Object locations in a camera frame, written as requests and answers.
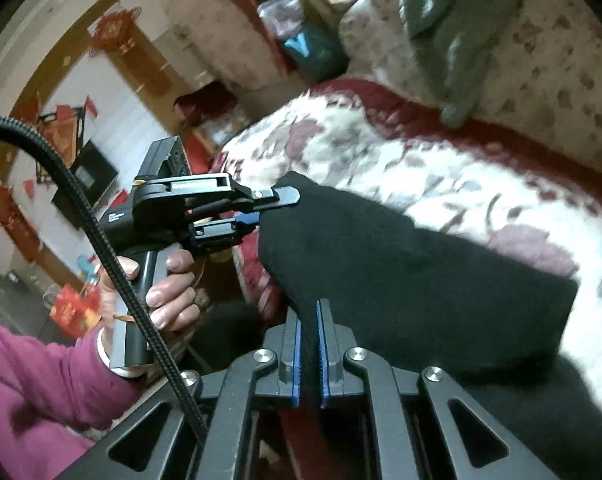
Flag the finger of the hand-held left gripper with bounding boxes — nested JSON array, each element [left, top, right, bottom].
[[231, 185, 302, 212], [188, 211, 260, 254]]

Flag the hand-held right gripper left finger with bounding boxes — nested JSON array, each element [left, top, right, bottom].
[[63, 305, 303, 480]]

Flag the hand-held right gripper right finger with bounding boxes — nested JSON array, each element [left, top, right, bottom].
[[316, 299, 562, 480]]

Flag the black pants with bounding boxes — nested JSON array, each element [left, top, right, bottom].
[[256, 170, 602, 480]]

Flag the person's left forearm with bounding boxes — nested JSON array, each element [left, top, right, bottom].
[[0, 310, 148, 454]]

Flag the person's left hand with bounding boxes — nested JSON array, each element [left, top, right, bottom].
[[97, 247, 203, 335]]

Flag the dark screen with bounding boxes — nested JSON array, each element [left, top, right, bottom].
[[71, 140, 118, 197]]

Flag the dark red cloth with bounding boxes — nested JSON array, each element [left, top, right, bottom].
[[173, 82, 238, 127]]

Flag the teal bag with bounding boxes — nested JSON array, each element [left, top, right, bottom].
[[281, 25, 350, 82]]

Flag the red gift bag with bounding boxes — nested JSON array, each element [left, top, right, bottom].
[[50, 284, 102, 339]]

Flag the red white floral plush blanket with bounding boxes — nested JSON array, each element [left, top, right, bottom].
[[211, 77, 602, 411]]

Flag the clear plastic bag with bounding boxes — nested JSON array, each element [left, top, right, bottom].
[[257, 0, 305, 39]]

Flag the grey-green fleece jacket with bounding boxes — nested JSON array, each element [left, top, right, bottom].
[[398, 0, 528, 129]]

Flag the beige floral quilt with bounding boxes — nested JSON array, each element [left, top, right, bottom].
[[338, 0, 602, 181]]

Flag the black braided cable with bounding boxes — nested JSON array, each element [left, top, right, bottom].
[[0, 115, 210, 444]]

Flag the red paper wall decoration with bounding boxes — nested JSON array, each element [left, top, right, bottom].
[[37, 104, 90, 162]]

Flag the red knot wall decoration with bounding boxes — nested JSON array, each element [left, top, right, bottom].
[[90, 6, 142, 56]]

